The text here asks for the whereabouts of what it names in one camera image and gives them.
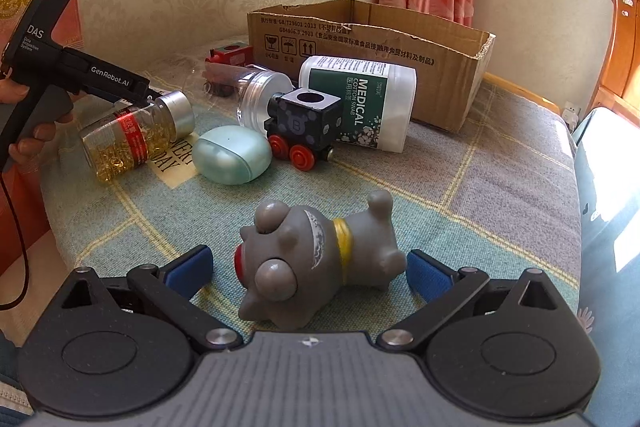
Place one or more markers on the black toy train wagon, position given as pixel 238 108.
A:
pixel 302 126

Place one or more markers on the brown cardboard box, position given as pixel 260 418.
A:
pixel 450 59

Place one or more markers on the wooden bed headboard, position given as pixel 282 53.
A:
pixel 618 86

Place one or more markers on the grey dog squeaky toy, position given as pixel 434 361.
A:
pixel 293 259

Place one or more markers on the mint green round case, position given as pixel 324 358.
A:
pixel 231 155

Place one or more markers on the light blue bed sheet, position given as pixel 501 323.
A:
pixel 607 174

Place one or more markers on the white wall socket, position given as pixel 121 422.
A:
pixel 570 115

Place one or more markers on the red toy train engine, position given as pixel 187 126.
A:
pixel 235 54

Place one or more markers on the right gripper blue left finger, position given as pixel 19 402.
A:
pixel 166 293

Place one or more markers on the clear jar with silver lid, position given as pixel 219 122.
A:
pixel 244 91

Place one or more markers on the plaid table cloth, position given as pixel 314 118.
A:
pixel 500 195

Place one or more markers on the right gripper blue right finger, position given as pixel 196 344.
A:
pixel 448 294

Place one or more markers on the glass bottle of yellow capsules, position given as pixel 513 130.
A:
pixel 128 138

